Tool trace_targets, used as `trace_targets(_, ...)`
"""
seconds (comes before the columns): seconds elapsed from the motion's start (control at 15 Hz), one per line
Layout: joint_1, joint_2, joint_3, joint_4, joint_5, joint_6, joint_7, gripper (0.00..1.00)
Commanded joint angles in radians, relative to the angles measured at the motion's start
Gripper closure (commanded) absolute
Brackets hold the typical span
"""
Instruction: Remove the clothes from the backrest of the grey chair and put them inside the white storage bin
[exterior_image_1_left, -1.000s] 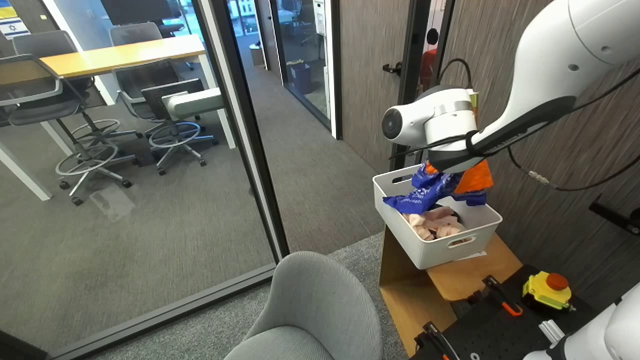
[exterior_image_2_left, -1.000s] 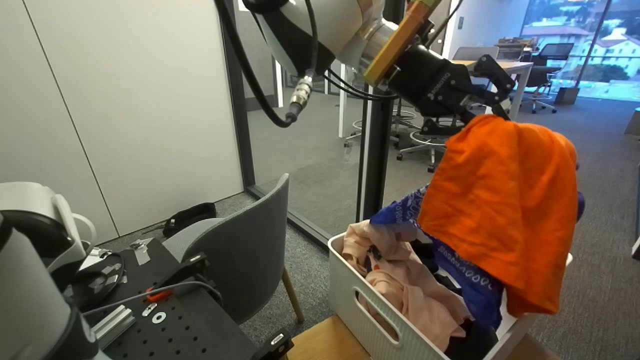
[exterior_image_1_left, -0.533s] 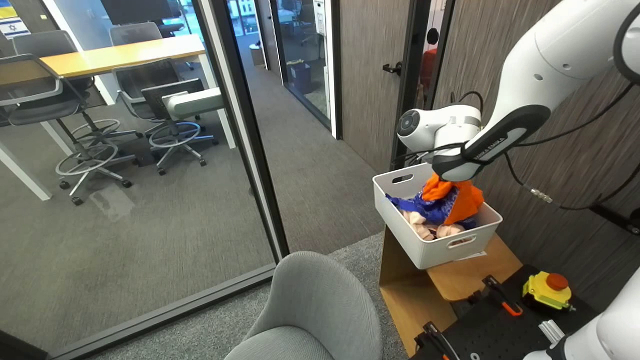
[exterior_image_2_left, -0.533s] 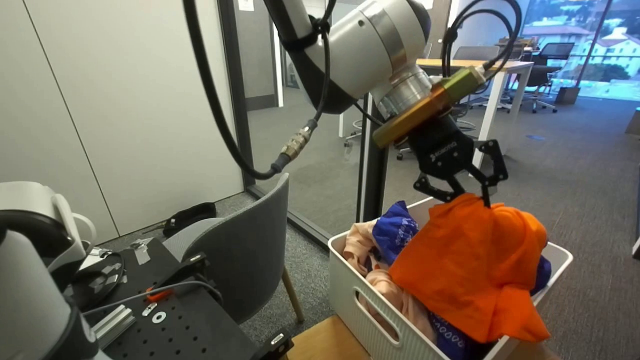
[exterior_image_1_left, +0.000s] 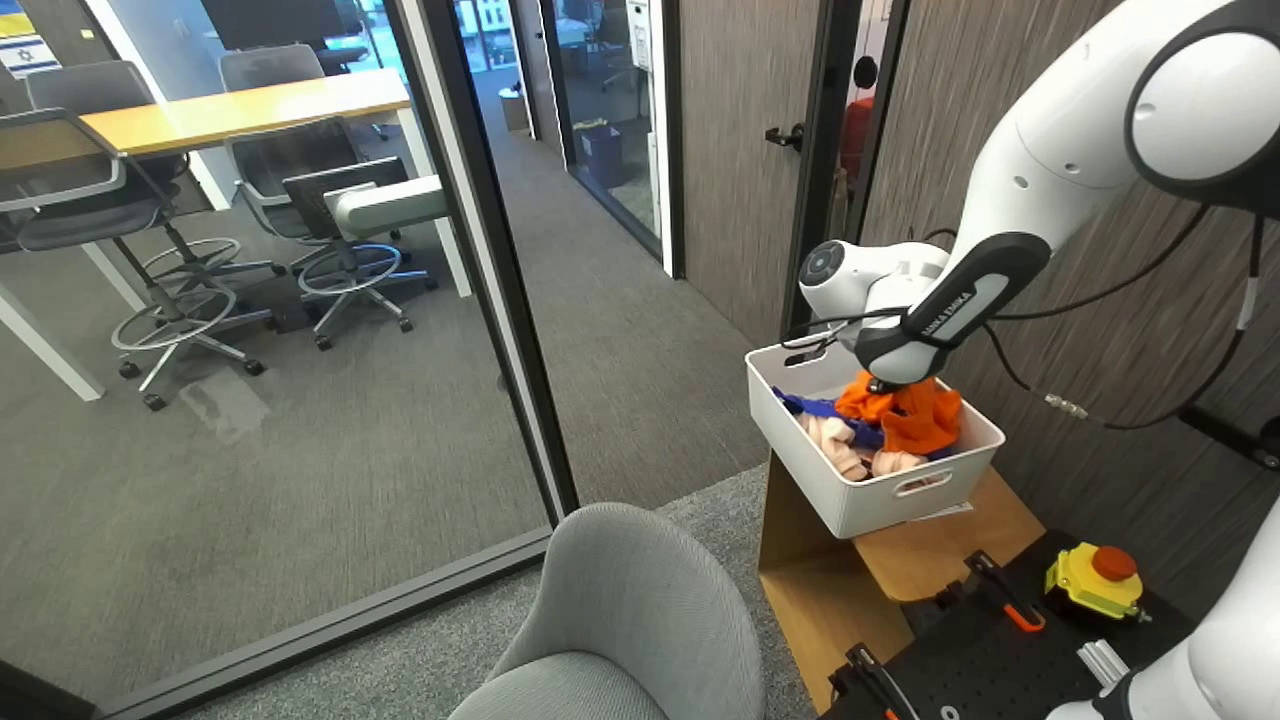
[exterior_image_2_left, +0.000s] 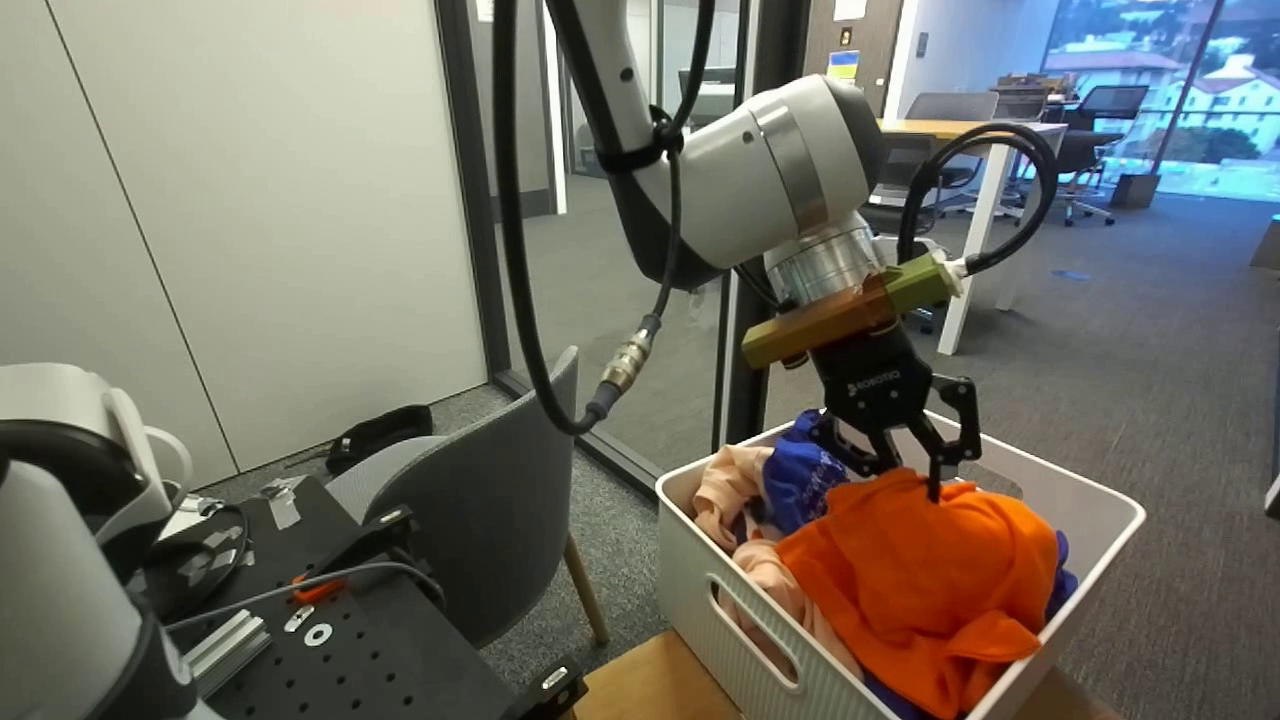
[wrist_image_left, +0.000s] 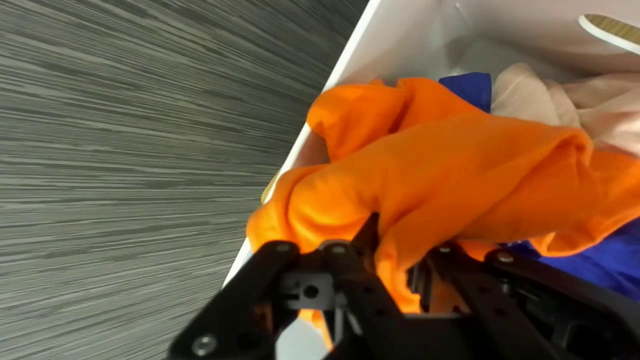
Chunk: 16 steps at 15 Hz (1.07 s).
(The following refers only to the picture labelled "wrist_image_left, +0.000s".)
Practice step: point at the orange cloth garment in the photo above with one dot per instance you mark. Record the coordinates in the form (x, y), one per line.
(450, 170)

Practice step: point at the white storage bin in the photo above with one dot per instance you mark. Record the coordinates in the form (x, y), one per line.
(400, 40)

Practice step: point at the beige cloth garment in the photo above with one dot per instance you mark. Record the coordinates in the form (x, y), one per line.
(575, 105)

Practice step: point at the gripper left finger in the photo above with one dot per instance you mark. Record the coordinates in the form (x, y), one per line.
(235, 310)

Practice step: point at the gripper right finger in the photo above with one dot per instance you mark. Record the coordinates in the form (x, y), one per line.
(525, 300)

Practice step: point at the blue cloth garment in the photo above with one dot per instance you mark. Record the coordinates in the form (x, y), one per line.
(600, 260)

